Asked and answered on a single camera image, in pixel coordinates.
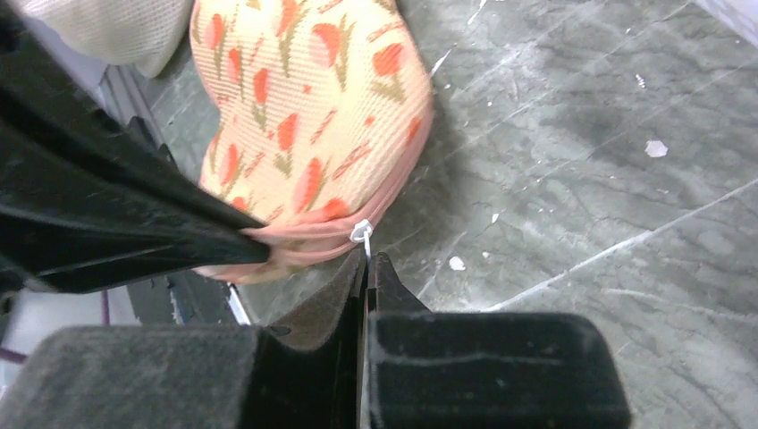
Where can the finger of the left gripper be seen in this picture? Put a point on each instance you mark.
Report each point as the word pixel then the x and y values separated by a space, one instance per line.
pixel 69 160
pixel 87 241

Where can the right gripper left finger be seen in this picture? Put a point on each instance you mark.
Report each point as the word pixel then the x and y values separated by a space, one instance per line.
pixel 299 372

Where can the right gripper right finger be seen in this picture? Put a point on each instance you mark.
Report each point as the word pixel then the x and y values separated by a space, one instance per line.
pixel 426 369

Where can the floral pink mesh laundry bag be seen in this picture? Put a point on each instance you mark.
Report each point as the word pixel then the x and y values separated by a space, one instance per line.
pixel 325 107

